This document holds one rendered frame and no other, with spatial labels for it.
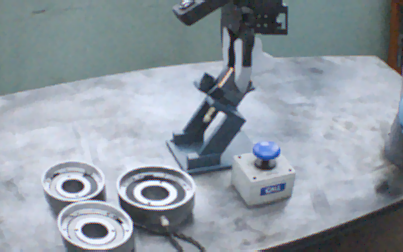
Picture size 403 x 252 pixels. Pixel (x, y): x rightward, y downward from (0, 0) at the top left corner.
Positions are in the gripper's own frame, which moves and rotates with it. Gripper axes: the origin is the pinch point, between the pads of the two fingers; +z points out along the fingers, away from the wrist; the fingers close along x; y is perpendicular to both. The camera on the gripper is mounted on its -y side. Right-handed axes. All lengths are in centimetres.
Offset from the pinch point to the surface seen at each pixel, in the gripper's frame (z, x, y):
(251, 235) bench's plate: 11.8, -21.5, -5.2
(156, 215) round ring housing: 8.8, -17.0, -16.6
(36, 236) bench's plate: 11.8, -15.9, -35.1
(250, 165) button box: 7.3, -11.4, -1.8
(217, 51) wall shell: 56, 148, 56
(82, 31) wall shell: 37, 149, -7
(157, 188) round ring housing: 9.5, -10.1, -14.5
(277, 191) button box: 10.0, -15.4, 1.1
